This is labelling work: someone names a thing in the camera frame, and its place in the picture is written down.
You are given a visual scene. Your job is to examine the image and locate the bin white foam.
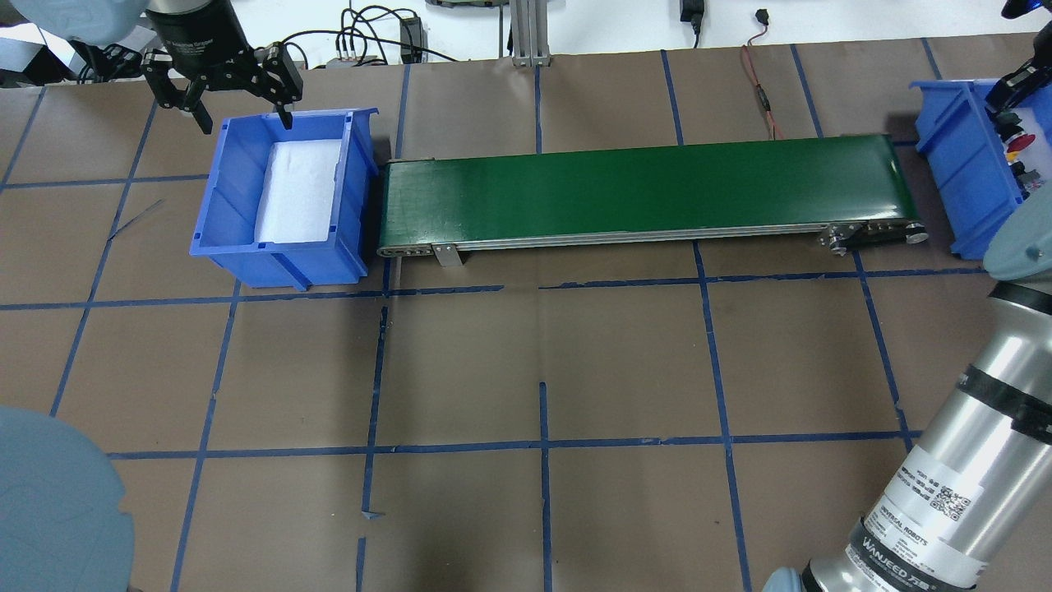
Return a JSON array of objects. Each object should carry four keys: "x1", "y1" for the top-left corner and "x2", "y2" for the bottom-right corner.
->
[
  {"x1": 1011, "y1": 106, "x2": 1051, "y2": 184},
  {"x1": 252, "y1": 139, "x2": 341, "y2": 243}
]

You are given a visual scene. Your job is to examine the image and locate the left blue bin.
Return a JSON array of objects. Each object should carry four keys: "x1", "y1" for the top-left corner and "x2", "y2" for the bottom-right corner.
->
[{"x1": 189, "y1": 108, "x2": 379, "y2": 291}]

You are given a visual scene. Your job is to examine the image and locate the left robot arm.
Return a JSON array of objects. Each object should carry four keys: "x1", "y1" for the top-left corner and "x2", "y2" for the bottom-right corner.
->
[{"x1": 1, "y1": 1, "x2": 303, "y2": 591}]

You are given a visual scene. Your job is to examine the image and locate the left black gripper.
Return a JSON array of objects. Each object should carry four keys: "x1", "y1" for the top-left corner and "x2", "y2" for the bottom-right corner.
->
[{"x1": 143, "y1": 1, "x2": 303, "y2": 135}]

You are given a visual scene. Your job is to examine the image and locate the aluminium frame post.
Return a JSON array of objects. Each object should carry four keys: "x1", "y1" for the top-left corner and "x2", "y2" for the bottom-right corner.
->
[{"x1": 510, "y1": 0, "x2": 552, "y2": 68}]

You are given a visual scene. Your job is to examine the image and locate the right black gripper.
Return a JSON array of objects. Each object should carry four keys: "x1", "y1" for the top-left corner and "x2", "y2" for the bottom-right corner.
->
[{"x1": 985, "y1": 23, "x2": 1051, "y2": 116}]

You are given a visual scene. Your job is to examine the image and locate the right blue bin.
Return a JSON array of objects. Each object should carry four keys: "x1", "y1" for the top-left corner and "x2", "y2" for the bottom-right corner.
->
[{"x1": 911, "y1": 79, "x2": 1051, "y2": 260}]

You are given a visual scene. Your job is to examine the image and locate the red push button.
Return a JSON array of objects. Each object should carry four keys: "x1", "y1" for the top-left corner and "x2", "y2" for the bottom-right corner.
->
[{"x1": 991, "y1": 111, "x2": 1036, "y2": 172}]

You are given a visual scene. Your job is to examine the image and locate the black power adapter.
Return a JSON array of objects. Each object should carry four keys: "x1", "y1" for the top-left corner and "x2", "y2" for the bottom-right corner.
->
[{"x1": 399, "y1": 16, "x2": 426, "y2": 64}]

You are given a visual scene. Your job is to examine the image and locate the yellow push button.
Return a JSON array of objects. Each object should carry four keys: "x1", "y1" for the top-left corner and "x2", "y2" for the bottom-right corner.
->
[{"x1": 1009, "y1": 160, "x2": 1047, "y2": 201}]

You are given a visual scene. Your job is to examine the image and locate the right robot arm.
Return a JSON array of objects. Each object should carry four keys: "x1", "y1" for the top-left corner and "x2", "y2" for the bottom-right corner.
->
[{"x1": 765, "y1": 26, "x2": 1051, "y2": 591}]

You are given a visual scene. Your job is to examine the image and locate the red black wire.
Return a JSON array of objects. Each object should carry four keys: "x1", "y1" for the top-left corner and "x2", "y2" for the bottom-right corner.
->
[{"x1": 740, "y1": 11, "x2": 787, "y2": 141}]

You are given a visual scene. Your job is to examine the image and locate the left bin white foam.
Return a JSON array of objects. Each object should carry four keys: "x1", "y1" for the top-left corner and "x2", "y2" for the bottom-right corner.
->
[{"x1": 252, "y1": 139, "x2": 341, "y2": 243}]

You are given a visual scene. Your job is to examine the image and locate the green conveyor belt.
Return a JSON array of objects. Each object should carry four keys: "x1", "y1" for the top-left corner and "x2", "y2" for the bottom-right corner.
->
[{"x1": 378, "y1": 135, "x2": 929, "y2": 266}]

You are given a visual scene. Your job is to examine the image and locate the right bin white foam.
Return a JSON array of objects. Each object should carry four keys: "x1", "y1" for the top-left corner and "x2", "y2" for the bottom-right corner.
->
[{"x1": 1011, "y1": 106, "x2": 1051, "y2": 184}]

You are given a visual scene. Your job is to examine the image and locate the blue bin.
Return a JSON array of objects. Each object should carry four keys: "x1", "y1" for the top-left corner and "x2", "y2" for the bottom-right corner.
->
[
  {"x1": 911, "y1": 79, "x2": 1051, "y2": 260},
  {"x1": 189, "y1": 108, "x2": 379, "y2": 291}
]

